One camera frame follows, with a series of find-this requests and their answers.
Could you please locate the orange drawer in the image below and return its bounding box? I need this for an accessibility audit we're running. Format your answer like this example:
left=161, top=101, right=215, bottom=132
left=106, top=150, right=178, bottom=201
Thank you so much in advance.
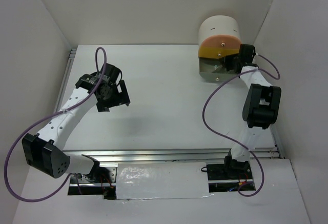
left=200, top=35, right=241, bottom=49

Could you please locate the cream round drawer organizer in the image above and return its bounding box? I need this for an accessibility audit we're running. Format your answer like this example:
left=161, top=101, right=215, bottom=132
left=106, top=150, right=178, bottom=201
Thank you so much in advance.
left=198, top=15, right=240, bottom=47

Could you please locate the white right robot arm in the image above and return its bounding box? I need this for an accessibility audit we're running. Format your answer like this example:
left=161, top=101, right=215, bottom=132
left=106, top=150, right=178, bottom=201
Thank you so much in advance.
left=223, top=44, right=281, bottom=179

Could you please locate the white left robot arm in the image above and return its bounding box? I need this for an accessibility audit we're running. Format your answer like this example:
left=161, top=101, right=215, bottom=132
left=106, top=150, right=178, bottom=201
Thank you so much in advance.
left=22, top=64, right=130, bottom=182

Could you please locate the white foil covered panel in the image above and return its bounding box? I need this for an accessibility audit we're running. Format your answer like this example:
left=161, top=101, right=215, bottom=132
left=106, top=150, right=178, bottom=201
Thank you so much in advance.
left=116, top=162, right=210, bottom=200

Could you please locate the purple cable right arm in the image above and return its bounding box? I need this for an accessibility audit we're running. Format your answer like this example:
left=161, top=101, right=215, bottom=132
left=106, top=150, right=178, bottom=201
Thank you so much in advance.
left=202, top=53, right=281, bottom=196

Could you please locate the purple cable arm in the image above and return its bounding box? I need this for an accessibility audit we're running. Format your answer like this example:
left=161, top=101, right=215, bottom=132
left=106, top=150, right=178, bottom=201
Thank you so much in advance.
left=4, top=46, right=108, bottom=202
left=202, top=53, right=281, bottom=196

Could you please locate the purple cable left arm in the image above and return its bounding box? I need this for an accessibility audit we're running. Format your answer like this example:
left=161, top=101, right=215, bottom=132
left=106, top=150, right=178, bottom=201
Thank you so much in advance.
left=4, top=46, right=108, bottom=202

